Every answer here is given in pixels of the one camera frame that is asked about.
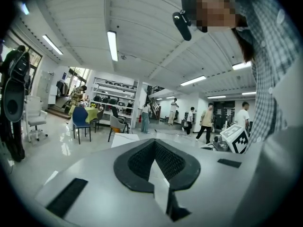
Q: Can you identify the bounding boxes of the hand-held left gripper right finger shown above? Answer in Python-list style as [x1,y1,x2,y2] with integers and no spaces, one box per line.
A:
[154,138,201,191]

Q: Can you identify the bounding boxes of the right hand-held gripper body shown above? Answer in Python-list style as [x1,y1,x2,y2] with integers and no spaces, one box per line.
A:
[201,123,250,155]

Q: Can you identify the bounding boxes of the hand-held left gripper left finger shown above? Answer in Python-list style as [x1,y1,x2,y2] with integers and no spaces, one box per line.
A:
[113,138,156,194]

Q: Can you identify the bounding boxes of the black cabinet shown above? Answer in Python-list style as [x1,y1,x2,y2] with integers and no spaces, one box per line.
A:
[212,100,236,130]

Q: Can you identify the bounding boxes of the grey chair with orange seat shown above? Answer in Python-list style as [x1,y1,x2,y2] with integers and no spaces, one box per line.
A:
[107,114,130,143]

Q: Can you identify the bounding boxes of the dark grey chair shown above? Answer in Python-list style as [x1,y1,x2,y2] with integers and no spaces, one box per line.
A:
[90,108,105,133]

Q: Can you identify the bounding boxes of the table with yellow cloth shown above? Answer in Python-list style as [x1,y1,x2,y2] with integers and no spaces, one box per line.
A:
[68,105,100,125]

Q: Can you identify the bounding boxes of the blue chair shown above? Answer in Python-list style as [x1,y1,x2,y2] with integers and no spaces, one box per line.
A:
[71,105,93,145]

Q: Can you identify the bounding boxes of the black staircase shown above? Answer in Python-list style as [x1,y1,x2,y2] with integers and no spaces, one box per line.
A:
[146,85,167,121]

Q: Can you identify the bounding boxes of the white shelving unit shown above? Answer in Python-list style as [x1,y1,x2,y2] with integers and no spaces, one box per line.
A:
[90,77,140,128]

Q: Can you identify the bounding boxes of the person's plaid shirt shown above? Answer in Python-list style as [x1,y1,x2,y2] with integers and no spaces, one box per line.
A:
[233,0,303,151]

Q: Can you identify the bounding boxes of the wooden steps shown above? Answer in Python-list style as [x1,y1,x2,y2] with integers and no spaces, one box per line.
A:
[45,96,72,121]

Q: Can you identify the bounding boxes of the white office chair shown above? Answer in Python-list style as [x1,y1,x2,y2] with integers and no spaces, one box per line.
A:
[24,96,49,143]

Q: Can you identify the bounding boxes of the clothes rack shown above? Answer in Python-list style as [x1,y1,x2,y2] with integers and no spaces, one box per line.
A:
[56,79,69,97]

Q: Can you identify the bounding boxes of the black equipment stand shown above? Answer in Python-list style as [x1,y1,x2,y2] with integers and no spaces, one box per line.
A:
[0,44,32,163]

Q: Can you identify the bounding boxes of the person's head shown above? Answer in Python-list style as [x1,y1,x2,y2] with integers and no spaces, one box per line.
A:
[196,0,240,33]

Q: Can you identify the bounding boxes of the black head-mounted camera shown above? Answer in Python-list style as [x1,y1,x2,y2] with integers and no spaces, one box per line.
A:
[172,0,207,42]

